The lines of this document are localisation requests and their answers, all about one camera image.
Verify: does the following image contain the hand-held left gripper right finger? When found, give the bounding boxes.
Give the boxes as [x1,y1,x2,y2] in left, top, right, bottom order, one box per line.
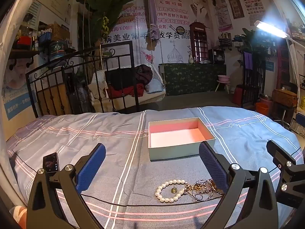
[198,141,280,229]

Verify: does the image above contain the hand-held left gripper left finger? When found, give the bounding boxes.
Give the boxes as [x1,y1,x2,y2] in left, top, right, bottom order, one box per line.
[27,143,107,229]

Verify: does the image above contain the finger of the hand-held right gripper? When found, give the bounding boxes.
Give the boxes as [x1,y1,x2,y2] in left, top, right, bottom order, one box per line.
[295,113,305,127]
[266,139,305,196]

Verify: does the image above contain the heap of gold jewelry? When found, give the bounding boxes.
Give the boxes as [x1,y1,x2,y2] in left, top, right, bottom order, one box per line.
[183,178,224,201]

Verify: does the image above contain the pale green box pink interior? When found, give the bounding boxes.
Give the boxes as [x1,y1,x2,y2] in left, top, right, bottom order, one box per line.
[148,117,216,161]

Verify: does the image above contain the white pearl bracelet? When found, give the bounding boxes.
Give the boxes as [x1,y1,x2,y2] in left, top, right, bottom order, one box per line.
[155,179,187,203]

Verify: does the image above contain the black swivel stool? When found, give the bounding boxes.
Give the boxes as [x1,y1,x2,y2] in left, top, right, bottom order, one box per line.
[273,106,296,130]

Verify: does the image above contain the blue plaid bedspread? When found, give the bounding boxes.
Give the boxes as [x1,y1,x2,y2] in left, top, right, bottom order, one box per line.
[6,106,303,229]

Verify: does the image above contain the orange bucket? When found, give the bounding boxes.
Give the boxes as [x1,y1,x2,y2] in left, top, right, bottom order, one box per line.
[255,102,270,116]

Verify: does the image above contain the black smartphone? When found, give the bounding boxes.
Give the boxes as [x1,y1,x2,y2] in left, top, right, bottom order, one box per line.
[43,152,59,173]

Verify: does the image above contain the black iron rack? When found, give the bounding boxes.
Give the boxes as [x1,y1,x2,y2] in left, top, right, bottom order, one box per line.
[241,51,266,108]

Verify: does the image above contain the red box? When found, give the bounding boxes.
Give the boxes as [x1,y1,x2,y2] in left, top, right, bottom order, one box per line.
[232,87,243,106]

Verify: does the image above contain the purple cloth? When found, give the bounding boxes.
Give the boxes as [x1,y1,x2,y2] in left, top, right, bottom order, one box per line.
[243,52,253,70]

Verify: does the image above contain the red clothing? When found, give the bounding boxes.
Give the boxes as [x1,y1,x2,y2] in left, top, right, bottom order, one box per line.
[106,83,144,98]

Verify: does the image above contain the green potted plant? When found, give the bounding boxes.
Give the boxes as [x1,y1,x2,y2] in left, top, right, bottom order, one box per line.
[238,28,270,60]

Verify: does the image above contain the green floral cloth counter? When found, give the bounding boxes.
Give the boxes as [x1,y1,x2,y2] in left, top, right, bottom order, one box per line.
[164,63,227,96]

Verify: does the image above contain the white wicker swing chair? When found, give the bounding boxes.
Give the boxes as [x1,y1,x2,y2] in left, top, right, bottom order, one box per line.
[88,63,166,111]

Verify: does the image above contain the black clothing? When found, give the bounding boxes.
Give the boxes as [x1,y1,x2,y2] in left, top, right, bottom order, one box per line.
[105,68,139,91]

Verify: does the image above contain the bright white lamp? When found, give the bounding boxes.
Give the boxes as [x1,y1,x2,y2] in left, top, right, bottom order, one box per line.
[254,20,292,40]

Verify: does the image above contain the light blue cushion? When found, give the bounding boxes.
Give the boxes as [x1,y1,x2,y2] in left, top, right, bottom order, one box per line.
[145,79,164,93]

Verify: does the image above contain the small black appliance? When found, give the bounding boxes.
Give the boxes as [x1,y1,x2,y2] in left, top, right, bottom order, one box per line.
[208,49,226,64]

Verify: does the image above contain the dark maroon jacket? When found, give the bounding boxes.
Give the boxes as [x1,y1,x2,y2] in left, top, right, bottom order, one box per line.
[135,64,153,85]

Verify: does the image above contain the green round tin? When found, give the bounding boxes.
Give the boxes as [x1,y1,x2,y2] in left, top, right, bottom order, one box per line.
[49,39,68,61]

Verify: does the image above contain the red phone booth cabinet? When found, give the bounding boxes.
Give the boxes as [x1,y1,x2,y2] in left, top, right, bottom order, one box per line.
[189,22,210,62]

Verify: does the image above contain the blue plastic basket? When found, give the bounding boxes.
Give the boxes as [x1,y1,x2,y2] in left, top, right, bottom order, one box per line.
[38,30,53,43]

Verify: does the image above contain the cardboard box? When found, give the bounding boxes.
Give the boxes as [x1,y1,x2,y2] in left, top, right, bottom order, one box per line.
[51,21,69,41]

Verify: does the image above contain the red container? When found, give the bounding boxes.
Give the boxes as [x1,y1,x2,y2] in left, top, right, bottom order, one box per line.
[13,36,32,50]

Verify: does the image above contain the tall banana plant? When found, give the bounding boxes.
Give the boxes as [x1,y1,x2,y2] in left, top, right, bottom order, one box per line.
[82,0,143,43]

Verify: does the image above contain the folded purple umbrella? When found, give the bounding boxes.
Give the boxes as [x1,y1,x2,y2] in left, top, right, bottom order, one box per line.
[145,0,159,40]

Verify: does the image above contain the thin black cable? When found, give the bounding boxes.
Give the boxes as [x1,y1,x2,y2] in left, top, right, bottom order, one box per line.
[79,192,226,207]

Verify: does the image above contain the blue face wall poster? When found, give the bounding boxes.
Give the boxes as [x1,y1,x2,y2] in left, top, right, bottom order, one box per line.
[1,60,36,121]

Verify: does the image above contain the black bottle wall shelf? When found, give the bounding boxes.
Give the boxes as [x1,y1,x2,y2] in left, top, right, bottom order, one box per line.
[218,32,233,50]

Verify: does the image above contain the black iron bed frame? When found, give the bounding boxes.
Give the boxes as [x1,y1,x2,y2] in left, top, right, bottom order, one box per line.
[25,40,140,118]

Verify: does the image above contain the eyebrow chart wall poster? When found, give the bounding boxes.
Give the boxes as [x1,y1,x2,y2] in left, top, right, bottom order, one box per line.
[237,0,266,25]

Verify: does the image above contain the wooden wall shelf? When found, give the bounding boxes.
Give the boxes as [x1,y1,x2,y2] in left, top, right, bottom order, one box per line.
[8,48,77,68]

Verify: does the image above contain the brown tower wall poster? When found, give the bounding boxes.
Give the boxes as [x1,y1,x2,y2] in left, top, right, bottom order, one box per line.
[224,0,245,19]

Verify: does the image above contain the pink portrait wall poster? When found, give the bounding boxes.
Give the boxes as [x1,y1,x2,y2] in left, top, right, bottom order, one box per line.
[211,0,233,31]

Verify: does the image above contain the large printed wall banner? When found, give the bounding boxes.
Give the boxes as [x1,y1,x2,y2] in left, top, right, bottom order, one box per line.
[105,0,211,65]

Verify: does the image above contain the white wall poster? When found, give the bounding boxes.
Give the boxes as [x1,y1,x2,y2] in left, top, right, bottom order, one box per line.
[43,0,72,24]

